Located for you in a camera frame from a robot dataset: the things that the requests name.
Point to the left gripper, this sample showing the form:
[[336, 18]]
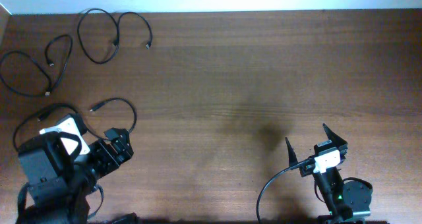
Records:
[[122, 147]]

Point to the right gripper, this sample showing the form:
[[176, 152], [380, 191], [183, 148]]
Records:
[[337, 141]]

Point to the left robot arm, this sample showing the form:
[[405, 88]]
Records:
[[60, 178]]

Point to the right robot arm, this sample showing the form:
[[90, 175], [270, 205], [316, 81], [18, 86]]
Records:
[[348, 200]]

